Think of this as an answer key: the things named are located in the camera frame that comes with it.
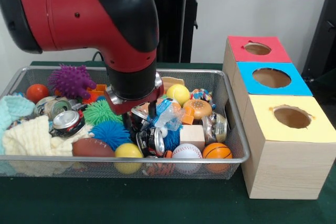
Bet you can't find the black office chair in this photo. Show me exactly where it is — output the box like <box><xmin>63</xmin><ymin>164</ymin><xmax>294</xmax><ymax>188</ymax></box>
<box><xmin>301</xmin><ymin>0</ymin><xmax>336</xmax><ymax>78</ymax></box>

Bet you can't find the wooden box with three holes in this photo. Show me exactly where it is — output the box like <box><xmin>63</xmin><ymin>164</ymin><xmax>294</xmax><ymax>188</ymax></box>
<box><xmin>222</xmin><ymin>35</ymin><xmax>336</xmax><ymax>200</ymax></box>

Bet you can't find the brown toy football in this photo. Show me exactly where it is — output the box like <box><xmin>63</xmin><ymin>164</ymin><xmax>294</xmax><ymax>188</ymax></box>
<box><xmin>72</xmin><ymin>137</ymin><xmax>116</xmax><ymax>158</ymax></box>

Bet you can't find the smooth yellow ball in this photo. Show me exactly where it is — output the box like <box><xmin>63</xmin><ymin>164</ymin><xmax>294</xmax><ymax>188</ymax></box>
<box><xmin>114</xmin><ymin>143</ymin><xmax>144</xmax><ymax>174</ymax></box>

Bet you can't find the white toy baseball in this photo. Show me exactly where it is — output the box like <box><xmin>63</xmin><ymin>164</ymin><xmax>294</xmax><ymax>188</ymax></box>
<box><xmin>172</xmin><ymin>143</ymin><xmax>203</xmax><ymax>174</ymax></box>

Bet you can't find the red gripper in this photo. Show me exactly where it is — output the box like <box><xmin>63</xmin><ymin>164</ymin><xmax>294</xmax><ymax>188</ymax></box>
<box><xmin>104</xmin><ymin>71</ymin><xmax>165</xmax><ymax>133</ymax></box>

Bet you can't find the yellow tennis ball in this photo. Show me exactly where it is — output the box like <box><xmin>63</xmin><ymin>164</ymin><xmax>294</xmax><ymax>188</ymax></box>
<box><xmin>166</xmin><ymin>84</ymin><xmax>191</xmax><ymax>106</ymax></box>

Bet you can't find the orange toy basketball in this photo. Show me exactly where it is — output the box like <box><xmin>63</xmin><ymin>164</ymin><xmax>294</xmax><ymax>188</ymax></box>
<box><xmin>202</xmin><ymin>142</ymin><xmax>234</xmax><ymax>172</ymax></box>

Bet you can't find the toy burger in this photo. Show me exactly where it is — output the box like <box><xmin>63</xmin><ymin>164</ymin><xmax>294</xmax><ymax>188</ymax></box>
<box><xmin>183</xmin><ymin>99</ymin><xmax>213</xmax><ymax>120</ymax></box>

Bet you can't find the orange toy building block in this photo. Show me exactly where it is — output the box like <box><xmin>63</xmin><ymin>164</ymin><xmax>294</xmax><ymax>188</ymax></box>
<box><xmin>181</xmin><ymin>108</ymin><xmax>195</xmax><ymax>125</ymax></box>

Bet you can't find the blue koosh ball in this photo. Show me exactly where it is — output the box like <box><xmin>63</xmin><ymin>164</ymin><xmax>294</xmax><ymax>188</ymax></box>
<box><xmin>90</xmin><ymin>121</ymin><xmax>133</xmax><ymax>151</ymax></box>

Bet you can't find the clear printed plastic wrapper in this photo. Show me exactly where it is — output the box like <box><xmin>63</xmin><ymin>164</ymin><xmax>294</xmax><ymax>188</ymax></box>
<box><xmin>153</xmin><ymin>99</ymin><xmax>185</xmax><ymax>132</ymax></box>

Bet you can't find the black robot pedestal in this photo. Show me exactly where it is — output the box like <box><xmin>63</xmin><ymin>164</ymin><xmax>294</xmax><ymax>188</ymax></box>
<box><xmin>104</xmin><ymin>0</ymin><xmax>211</xmax><ymax>63</ymax></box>

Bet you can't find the dark green tablecloth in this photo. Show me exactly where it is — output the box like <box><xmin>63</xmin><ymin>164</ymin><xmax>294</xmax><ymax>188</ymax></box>
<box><xmin>0</xmin><ymin>61</ymin><xmax>336</xmax><ymax>224</ymax></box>
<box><xmin>313</xmin><ymin>67</ymin><xmax>336</xmax><ymax>86</ymax></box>

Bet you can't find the small orange-red ball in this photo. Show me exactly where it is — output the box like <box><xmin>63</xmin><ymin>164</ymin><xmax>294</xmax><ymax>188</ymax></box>
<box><xmin>26</xmin><ymin>84</ymin><xmax>50</xmax><ymax>104</ymax></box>

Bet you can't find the purple spiky ball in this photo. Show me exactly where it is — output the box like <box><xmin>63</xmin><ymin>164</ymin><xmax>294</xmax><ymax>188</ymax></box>
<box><xmin>48</xmin><ymin>63</ymin><xmax>97</xmax><ymax>100</ymax></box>

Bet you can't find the silver mesh bin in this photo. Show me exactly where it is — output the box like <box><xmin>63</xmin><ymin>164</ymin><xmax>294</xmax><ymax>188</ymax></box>
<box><xmin>0</xmin><ymin>66</ymin><xmax>250</xmax><ymax>180</ymax></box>

